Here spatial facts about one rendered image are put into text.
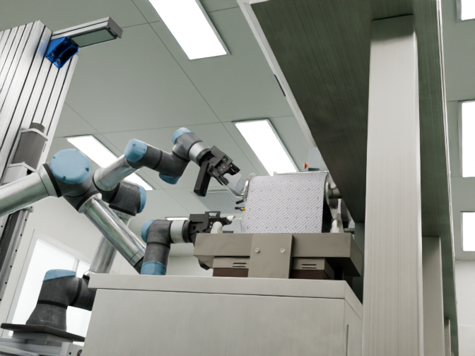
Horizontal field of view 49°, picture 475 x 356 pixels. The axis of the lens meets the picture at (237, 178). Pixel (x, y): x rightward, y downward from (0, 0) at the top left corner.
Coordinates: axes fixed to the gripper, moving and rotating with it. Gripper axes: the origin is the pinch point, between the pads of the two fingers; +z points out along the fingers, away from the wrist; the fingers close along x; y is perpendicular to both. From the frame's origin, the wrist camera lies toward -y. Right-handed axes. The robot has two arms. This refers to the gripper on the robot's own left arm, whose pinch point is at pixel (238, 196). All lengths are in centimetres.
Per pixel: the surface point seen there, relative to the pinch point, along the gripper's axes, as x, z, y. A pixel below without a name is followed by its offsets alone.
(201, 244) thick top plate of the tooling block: -24.0, 17.5, -17.4
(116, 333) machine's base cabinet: -30, 21, -46
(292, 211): -4.3, 19.8, 6.8
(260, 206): -4.3, 11.0, 1.8
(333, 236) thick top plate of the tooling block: -24.1, 42.3, 6.1
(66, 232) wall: 319, -337, -142
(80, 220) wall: 336, -351, -125
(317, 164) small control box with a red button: 54, -17, 36
